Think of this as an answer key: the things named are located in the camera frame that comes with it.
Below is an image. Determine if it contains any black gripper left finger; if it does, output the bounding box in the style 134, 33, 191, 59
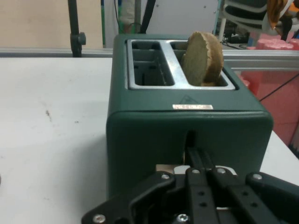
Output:
81, 148, 218, 224

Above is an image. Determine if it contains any round brown bread slice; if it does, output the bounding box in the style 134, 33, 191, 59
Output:
181, 31, 224, 87

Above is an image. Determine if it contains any white cabinet panel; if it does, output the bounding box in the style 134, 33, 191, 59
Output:
140, 0, 219, 38

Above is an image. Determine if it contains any aluminium profile frame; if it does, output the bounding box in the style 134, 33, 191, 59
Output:
0, 46, 299, 72

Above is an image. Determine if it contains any white mesh office chair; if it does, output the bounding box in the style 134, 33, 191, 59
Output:
219, 0, 269, 42

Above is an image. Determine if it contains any black tripod pole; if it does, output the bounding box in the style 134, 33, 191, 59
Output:
67, 0, 86, 58

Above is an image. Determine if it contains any thin black hanging cable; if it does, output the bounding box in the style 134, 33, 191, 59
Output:
259, 74, 299, 102

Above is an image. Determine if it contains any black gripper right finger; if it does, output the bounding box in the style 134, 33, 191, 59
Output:
198, 148, 299, 224

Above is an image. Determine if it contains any flat pink foam block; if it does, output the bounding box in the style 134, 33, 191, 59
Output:
247, 32, 299, 51

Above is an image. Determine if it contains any large pink foam block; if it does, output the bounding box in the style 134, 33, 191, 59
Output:
230, 70, 299, 161

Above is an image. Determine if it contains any dark green two-slot toaster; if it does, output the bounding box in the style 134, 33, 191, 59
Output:
106, 34, 274, 206

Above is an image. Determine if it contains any beige partition board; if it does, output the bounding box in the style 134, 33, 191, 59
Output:
0, 0, 103, 49

